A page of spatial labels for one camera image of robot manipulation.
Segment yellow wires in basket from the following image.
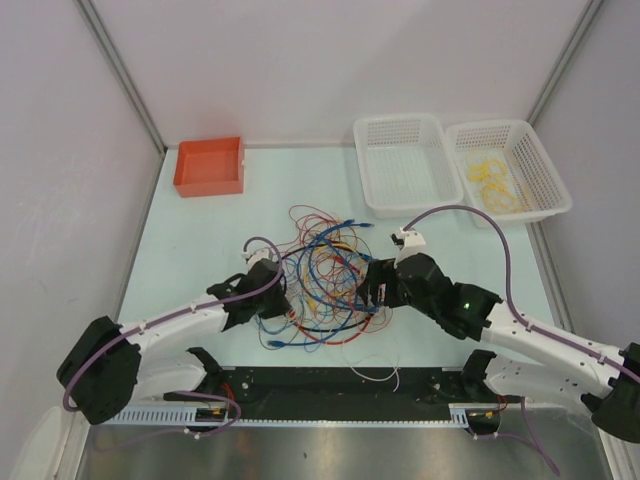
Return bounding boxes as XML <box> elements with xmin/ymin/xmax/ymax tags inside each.
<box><xmin>477</xmin><ymin>182</ymin><xmax>534</xmax><ymax>216</ymax></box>

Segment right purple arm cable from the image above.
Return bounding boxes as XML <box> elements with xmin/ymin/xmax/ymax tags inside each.
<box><xmin>402</xmin><ymin>204</ymin><xmax>640</xmax><ymax>386</ymax></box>

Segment white thin wire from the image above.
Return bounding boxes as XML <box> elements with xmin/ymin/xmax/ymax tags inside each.
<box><xmin>339</xmin><ymin>329</ymin><xmax>401</xmax><ymax>392</ymax></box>

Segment orange plastic box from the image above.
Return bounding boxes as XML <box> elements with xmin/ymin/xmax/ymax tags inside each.
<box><xmin>173</xmin><ymin>137</ymin><xmax>244</xmax><ymax>198</ymax></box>

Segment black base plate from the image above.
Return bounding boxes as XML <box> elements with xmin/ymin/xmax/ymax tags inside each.
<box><xmin>196</xmin><ymin>366</ymin><xmax>501</xmax><ymax>422</ymax></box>

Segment right white plastic basket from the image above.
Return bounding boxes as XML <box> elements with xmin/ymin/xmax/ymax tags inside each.
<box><xmin>445</xmin><ymin>120</ymin><xmax>573</xmax><ymax>226</ymax></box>

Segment white plastic basket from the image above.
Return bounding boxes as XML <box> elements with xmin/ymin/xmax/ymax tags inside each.
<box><xmin>353</xmin><ymin>113</ymin><xmax>464</xmax><ymax>219</ymax></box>
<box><xmin>445</xmin><ymin>120</ymin><xmax>573</xmax><ymax>226</ymax></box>

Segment black cable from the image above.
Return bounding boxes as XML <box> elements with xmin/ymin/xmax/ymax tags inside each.
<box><xmin>279</xmin><ymin>243</ymin><xmax>384</xmax><ymax>337</ymax></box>

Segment red thin wire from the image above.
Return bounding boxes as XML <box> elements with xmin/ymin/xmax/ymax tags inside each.
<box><xmin>269</xmin><ymin>202</ymin><xmax>399</xmax><ymax>347</ymax></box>

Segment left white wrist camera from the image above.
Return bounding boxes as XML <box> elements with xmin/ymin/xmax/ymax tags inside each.
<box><xmin>241</xmin><ymin>247</ymin><xmax>273</xmax><ymax>269</ymax></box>

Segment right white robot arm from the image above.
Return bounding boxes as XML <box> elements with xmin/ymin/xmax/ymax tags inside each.
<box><xmin>357</xmin><ymin>253</ymin><xmax>639</xmax><ymax>443</ymax></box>

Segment blue ethernet cable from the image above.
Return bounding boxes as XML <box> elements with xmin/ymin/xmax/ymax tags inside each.
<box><xmin>294</xmin><ymin>218</ymin><xmax>386</xmax><ymax>314</ymax></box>
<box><xmin>254</xmin><ymin>314</ymin><xmax>351</xmax><ymax>350</ymax></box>

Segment orange thin wire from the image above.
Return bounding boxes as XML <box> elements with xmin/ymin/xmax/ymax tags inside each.
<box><xmin>289</xmin><ymin>239</ymin><xmax>396</xmax><ymax>326</ymax></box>

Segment left aluminium corner post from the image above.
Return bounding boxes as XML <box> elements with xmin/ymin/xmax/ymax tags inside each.
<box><xmin>72</xmin><ymin>0</ymin><xmax>168</xmax><ymax>158</ymax></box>

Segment right aluminium corner post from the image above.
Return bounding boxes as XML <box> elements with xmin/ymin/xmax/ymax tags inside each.
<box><xmin>526</xmin><ymin>0</ymin><xmax>609</xmax><ymax>126</ymax></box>

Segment aluminium corner post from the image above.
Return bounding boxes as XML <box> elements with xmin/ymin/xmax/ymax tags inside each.
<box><xmin>526</xmin><ymin>0</ymin><xmax>609</xmax><ymax>126</ymax></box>
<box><xmin>72</xmin><ymin>0</ymin><xmax>168</xmax><ymax>158</ymax></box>

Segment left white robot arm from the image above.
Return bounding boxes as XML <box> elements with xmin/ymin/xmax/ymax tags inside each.
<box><xmin>56</xmin><ymin>258</ymin><xmax>290</xmax><ymax>425</ymax></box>

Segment left white plastic basket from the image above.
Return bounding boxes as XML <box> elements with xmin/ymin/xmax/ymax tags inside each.
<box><xmin>353</xmin><ymin>113</ymin><xmax>464</xmax><ymax>219</ymax></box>

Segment white slotted cable duct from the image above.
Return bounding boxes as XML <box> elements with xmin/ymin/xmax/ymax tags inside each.
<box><xmin>106</xmin><ymin>403</ymin><xmax>235</xmax><ymax>427</ymax></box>

